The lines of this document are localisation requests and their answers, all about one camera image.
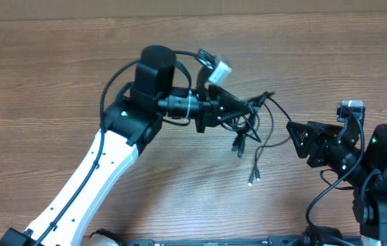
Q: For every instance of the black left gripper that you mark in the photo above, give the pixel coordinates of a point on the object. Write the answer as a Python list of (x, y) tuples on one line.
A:
[(211, 100)]

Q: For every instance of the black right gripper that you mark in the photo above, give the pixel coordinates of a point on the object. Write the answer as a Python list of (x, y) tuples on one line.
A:
[(312, 137)]

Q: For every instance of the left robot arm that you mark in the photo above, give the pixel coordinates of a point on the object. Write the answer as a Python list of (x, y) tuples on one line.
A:
[(127, 126)]

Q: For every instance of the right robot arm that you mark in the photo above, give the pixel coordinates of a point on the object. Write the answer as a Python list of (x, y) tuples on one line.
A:
[(364, 168)]

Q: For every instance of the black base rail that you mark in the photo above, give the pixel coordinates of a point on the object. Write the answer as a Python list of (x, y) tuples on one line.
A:
[(104, 237)]

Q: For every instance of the cardboard back wall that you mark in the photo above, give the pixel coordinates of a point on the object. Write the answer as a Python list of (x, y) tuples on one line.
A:
[(13, 10)]

